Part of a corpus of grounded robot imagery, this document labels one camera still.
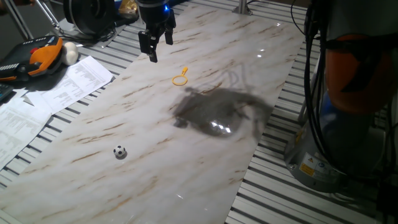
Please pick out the orange black teach pendant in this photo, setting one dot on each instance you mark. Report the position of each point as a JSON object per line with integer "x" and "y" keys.
{"x": 37, "y": 57}

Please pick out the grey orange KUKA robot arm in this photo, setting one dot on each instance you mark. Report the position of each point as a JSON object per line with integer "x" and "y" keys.
{"x": 357, "y": 77}

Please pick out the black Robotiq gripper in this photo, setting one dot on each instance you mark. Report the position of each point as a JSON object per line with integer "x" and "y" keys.
{"x": 154, "y": 14}

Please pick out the white bone shaped toy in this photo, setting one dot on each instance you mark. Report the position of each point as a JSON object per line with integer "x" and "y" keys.
{"x": 69, "y": 53}

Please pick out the aluminium profile strut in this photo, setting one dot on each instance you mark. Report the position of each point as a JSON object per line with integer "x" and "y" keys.
{"x": 242, "y": 7}

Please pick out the marble pattern table sheet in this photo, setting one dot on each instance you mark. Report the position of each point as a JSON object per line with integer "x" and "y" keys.
{"x": 186, "y": 171}

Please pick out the black round spool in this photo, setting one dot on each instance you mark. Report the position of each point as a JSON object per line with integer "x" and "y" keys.
{"x": 90, "y": 15}

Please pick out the printed white paper sheet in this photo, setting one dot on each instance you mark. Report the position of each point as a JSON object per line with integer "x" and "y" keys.
{"x": 18, "y": 124}
{"x": 77, "y": 81}

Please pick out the gold foil bag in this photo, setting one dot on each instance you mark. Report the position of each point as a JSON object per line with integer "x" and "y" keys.
{"x": 128, "y": 9}

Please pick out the small black white soccer ball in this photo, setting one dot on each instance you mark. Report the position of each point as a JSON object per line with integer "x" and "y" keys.
{"x": 119, "y": 151}

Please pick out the grey tripod legs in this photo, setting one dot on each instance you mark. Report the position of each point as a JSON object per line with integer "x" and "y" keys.
{"x": 18, "y": 18}

